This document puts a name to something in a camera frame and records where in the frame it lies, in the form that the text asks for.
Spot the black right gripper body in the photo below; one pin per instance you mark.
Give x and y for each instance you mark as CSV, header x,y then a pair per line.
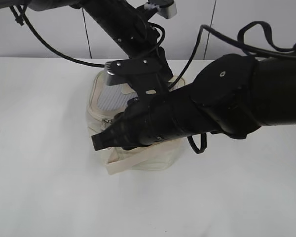
x,y
164,118

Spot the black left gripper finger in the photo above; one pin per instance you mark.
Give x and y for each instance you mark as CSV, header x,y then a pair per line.
x,y
165,71

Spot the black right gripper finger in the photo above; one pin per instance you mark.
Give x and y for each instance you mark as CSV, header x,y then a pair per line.
x,y
100,142
122,125

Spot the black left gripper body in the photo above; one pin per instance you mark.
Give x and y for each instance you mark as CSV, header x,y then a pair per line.
x,y
137,37

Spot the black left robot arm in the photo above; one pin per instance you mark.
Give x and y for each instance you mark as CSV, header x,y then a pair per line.
x,y
107,13

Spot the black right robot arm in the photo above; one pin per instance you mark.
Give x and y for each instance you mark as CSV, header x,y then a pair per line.
x,y
234,95

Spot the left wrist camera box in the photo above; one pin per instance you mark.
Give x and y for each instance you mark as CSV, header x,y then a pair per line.
x,y
165,8

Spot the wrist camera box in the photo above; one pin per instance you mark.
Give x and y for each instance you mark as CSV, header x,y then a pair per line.
x,y
165,8
144,76

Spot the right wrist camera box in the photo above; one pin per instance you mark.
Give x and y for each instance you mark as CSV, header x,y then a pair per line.
x,y
144,76

